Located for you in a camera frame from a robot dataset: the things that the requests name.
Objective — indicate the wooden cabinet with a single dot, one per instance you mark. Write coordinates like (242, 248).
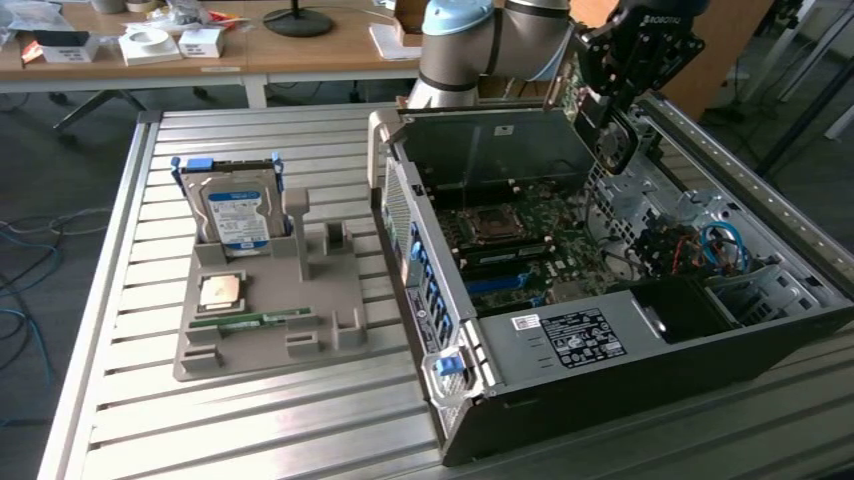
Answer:
(734, 50)

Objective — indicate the clear plastic bag pile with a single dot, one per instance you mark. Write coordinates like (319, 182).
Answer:
(194, 15)

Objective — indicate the hard disk with blue carrier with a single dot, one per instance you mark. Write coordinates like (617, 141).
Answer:
(234, 215)

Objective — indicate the grey parts rack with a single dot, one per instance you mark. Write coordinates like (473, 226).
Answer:
(280, 310)

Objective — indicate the graphics card with metal bracket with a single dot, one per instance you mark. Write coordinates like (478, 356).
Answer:
(610, 140)

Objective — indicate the brown cardboard box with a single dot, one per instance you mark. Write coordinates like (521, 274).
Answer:
(409, 15)

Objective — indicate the green bare RAM stick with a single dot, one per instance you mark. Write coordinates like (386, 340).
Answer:
(247, 320)

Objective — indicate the small white labelled box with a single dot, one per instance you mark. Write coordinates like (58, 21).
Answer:
(200, 45)

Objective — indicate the grey cup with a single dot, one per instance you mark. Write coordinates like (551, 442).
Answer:
(108, 5)

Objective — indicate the labelled RAM stick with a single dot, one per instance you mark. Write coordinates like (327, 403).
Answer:
(507, 254)

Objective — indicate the copper topped CPU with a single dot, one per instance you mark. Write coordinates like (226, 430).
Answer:
(220, 292)

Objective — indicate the black open PC case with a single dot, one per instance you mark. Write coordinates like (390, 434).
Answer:
(667, 400)

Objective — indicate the green motherboard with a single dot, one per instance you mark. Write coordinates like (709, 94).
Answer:
(567, 260)

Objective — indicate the blue expansion slot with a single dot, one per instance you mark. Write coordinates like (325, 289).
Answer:
(497, 286)

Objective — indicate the beige tape roll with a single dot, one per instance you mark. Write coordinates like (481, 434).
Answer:
(142, 5)

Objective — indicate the black monitor stand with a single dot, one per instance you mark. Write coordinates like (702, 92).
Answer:
(296, 22)

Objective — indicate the white paper sheet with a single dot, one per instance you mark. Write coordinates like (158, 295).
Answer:
(394, 45)

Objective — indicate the red packet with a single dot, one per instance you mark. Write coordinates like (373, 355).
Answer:
(30, 52)

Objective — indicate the blue case latch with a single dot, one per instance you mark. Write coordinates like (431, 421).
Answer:
(449, 364)

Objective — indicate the wooden desk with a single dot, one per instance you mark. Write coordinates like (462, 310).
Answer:
(100, 70)

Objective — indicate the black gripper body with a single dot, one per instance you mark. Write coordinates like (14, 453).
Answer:
(657, 17)

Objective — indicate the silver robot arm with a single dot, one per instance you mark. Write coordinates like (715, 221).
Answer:
(454, 60)

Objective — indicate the white box with black lid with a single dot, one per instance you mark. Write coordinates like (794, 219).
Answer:
(67, 52)

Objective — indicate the metal CPU socket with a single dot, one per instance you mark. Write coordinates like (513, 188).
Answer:
(495, 225)

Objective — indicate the grey metal disk bay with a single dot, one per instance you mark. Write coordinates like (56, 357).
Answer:
(761, 295)

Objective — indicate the silver power supply unit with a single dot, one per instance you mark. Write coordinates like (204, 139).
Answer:
(521, 345)

